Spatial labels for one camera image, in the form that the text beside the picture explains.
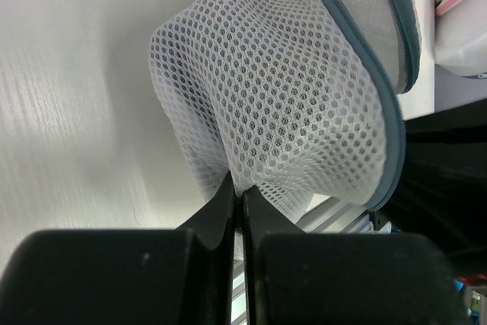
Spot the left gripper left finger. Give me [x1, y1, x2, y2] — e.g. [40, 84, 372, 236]
[1, 176, 236, 324]

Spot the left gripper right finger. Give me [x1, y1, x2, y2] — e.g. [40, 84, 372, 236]
[242, 187, 468, 324]

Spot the white mesh bag blue trim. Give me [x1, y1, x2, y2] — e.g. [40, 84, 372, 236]
[148, 0, 421, 221]

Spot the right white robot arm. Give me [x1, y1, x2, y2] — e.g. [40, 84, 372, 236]
[380, 100, 486, 282]

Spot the white mesh bag pink trim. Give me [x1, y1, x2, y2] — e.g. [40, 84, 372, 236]
[434, 0, 486, 80]

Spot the aluminium mounting rail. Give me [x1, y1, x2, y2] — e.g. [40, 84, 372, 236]
[231, 195, 392, 324]

